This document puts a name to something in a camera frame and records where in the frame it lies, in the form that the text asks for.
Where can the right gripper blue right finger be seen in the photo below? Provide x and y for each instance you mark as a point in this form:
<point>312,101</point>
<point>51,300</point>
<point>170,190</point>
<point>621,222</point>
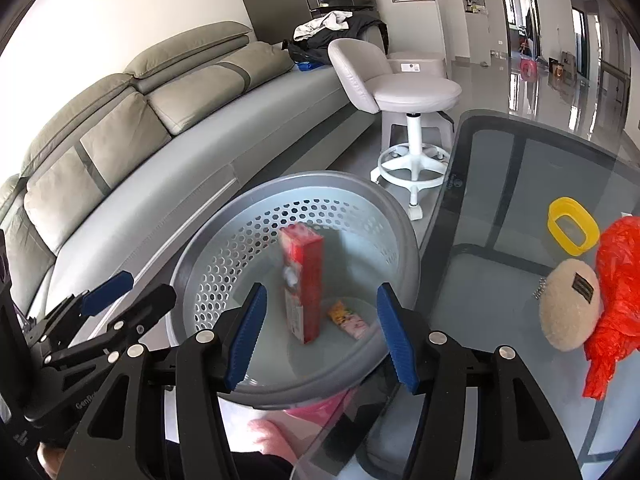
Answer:
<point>399,344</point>

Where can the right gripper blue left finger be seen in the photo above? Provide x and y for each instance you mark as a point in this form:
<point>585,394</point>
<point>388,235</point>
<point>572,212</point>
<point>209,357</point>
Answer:
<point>244,333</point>

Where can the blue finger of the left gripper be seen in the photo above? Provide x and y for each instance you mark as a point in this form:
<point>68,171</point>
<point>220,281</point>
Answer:
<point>125,330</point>
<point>94,302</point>

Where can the red white paper box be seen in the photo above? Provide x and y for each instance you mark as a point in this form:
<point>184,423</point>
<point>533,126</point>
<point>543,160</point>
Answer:
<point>302,250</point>

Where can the red plastic bag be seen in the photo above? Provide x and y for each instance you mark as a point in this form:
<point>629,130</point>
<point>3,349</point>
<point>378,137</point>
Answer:
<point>616,334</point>

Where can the grey perforated trash bin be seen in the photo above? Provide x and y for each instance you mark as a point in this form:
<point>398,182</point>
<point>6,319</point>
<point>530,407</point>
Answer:
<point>368,240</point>

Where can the person's left hand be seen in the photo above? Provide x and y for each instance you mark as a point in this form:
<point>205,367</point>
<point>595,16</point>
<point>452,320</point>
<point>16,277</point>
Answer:
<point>50,458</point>

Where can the small snack wrapper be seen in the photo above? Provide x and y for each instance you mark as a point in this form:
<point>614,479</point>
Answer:
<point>348,321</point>

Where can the grey leather sofa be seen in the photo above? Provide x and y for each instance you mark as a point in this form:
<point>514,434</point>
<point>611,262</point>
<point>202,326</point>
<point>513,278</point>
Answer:
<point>132,166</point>

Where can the beige fluffy round pouch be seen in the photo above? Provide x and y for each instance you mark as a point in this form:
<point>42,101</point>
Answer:
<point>569,304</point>

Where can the white swivel stool chair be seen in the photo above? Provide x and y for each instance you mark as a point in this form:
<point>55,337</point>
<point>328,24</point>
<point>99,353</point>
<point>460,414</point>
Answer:
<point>418,101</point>

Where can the pile of clothes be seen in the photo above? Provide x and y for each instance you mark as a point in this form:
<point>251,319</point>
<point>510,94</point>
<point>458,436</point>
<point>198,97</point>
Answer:
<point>311,40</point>

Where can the pink bucket on floor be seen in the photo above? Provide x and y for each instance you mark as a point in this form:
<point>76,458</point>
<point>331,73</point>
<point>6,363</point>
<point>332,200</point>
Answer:
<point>528,69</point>

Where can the yellow plastic ring lid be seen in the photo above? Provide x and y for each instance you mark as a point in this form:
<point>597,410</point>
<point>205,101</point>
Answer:
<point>572,226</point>

